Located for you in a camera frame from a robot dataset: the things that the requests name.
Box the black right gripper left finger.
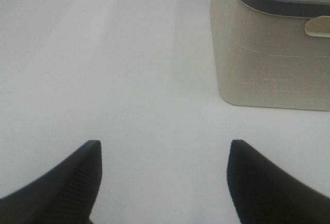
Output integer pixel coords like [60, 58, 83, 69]
[1, 140, 102, 223]

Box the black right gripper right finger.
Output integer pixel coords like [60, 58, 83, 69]
[226, 140, 329, 223]

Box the beige basket with grey rim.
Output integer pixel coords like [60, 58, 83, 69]
[210, 0, 329, 111]

